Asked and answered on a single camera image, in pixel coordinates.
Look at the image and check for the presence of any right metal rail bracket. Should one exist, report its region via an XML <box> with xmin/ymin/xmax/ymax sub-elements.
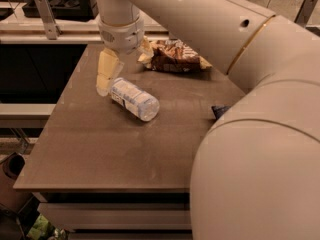
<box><xmin>294</xmin><ymin>0</ymin><xmax>319</xmax><ymax>28</ymax></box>

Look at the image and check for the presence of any blue chip bag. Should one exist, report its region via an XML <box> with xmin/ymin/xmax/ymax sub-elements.
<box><xmin>211</xmin><ymin>106</ymin><xmax>230</xmax><ymax>120</ymax></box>

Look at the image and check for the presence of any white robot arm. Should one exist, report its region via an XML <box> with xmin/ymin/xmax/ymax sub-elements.
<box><xmin>97</xmin><ymin>0</ymin><xmax>320</xmax><ymax>240</ymax></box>

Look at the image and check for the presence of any left metal rail bracket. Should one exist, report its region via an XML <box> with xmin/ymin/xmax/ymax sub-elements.
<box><xmin>34</xmin><ymin>0</ymin><xmax>60</xmax><ymax>40</ymax></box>

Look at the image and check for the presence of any green crumpled bag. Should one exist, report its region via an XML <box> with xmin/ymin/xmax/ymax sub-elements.
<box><xmin>27</xmin><ymin>215</ymin><xmax>68</xmax><ymax>240</ymax></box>

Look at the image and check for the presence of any metal rail bracket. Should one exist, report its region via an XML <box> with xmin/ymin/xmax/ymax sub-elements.
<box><xmin>34</xmin><ymin>0</ymin><xmax>60</xmax><ymax>40</ymax></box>
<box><xmin>294</xmin><ymin>0</ymin><xmax>319</xmax><ymax>28</ymax></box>

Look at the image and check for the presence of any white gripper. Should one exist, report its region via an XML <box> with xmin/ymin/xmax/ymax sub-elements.
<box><xmin>96</xmin><ymin>13</ymin><xmax>154</xmax><ymax>97</ymax></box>

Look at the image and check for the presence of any metal guard rail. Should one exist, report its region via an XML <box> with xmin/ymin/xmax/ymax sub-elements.
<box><xmin>0</xmin><ymin>23</ymin><xmax>169</xmax><ymax>46</ymax></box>

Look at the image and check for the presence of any clear blue plastic water bottle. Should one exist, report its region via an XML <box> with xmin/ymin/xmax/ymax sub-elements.
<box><xmin>110</xmin><ymin>78</ymin><xmax>160</xmax><ymax>122</ymax></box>

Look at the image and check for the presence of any brown cardboard box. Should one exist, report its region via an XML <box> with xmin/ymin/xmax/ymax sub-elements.
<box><xmin>0</xmin><ymin>152</ymin><xmax>33</xmax><ymax>213</ymax></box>

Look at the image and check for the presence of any brown chip bag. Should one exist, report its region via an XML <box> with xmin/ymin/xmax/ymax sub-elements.
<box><xmin>138</xmin><ymin>40</ymin><xmax>212</xmax><ymax>73</ymax></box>

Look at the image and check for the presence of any black tray on floor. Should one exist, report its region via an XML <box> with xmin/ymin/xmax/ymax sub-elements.
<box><xmin>21</xmin><ymin>0</ymin><xmax>99</xmax><ymax>20</ymax></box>

